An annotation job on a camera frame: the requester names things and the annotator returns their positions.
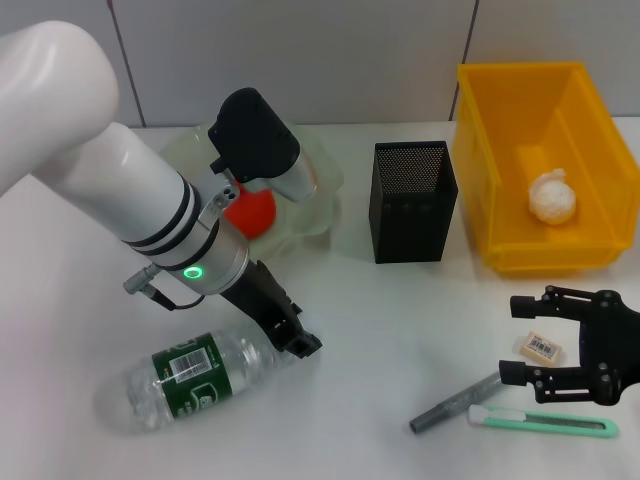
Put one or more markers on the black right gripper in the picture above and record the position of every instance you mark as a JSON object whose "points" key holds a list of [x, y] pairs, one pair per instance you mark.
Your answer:
{"points": [[612, 345]]}

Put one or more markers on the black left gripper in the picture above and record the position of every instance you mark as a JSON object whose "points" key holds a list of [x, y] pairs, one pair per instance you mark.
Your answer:
{"points": [[265, 295]]}

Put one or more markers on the beige eraser with barcode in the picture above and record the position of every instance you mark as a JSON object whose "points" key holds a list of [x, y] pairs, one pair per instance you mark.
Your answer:
{"points": [[540, 347]]}

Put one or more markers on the green utility knife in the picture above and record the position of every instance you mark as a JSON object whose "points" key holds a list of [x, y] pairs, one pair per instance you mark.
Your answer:
{"points": [[550, 422]]}

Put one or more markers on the water bottle with green label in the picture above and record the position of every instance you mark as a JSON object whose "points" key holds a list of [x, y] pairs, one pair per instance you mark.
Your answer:
{"points": [[190, 380]]}

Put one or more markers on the orange fruit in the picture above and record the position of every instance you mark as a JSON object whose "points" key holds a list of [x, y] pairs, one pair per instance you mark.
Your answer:
{"points": [[255, 215]]}

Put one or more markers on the white paper ball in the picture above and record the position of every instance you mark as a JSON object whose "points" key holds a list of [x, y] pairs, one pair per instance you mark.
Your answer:
{"points": [[552, 200]]}

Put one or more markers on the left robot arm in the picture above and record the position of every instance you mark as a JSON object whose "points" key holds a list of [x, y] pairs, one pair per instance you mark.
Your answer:
{"points": [[100, 165]]}

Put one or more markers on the grey marker pen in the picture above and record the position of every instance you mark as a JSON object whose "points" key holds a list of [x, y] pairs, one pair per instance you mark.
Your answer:
{"points": [[450, 405]]}

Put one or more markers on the clear glass fruit plate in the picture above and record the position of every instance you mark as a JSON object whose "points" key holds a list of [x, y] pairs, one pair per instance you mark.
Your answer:
{"points": [[320, 185]]}

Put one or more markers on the black mesh pen holder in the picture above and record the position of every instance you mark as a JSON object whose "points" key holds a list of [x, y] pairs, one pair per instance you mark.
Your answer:
{"points": [[412, 215]]}

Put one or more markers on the yellow plastic storage bin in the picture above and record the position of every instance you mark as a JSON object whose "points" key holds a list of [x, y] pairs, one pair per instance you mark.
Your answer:
{"points": [[515, 125]]}

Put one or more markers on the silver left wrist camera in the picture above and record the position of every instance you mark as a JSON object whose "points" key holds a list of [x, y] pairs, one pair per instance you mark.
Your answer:
{"points": [[260, 140]]}

